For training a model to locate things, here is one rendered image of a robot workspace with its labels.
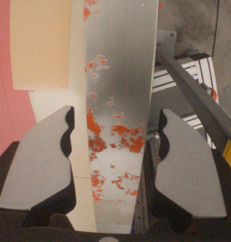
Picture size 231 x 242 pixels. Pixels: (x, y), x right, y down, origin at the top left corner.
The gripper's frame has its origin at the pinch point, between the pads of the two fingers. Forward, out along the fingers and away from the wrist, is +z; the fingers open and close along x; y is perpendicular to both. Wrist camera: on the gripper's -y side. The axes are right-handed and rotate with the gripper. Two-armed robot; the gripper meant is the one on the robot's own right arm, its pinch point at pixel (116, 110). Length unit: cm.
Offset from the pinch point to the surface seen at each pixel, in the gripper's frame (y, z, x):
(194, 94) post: 10.3, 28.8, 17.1
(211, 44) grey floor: 6, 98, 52
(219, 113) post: 10.0, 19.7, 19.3
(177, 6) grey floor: -13, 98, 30
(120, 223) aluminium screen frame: 12.3, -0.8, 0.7
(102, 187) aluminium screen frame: 6.5, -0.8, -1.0
